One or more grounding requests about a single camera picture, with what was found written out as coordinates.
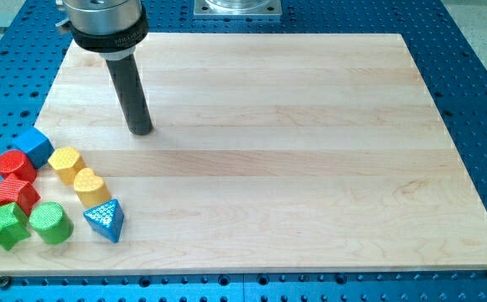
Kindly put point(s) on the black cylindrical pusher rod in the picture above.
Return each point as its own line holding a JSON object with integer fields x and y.
{"x": 128, "y": 86}

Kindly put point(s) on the blue cube block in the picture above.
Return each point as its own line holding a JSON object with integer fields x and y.
{"x": 35, "y": 145}

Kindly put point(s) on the yellow hexagon block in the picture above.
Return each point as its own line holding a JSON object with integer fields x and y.
{"x": 67, "y": 162}

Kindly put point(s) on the blue perforated table plate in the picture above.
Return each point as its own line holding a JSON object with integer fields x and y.
{"x": 31, "y": 51}

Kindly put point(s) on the yellow heart block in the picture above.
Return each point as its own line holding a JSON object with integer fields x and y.
{"x": 90, "y": 188}

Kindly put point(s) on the red cylinder block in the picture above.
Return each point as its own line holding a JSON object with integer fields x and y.
{"x": 16, "y": 162}

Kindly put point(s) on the blue triangle block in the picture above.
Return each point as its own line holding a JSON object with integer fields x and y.
{"x": 106, "y": 219}

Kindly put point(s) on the red star block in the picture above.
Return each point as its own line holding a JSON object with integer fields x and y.
{"x": 21, "y": 192}

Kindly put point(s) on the green cylinder block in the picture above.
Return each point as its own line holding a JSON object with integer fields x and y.
{"x": 51, "y": 222}

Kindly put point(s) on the light wooden board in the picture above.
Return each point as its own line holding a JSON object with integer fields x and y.
{"x": 270, "y": 153}

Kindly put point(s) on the green star block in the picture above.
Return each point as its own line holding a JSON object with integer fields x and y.
{"x": 13, "y": 225}

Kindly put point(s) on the left board clamp screw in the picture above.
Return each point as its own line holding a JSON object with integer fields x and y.
{"x": 5, "y": 282}

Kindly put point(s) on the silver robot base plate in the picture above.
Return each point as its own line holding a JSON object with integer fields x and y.
{"x": 237, "y": 8}

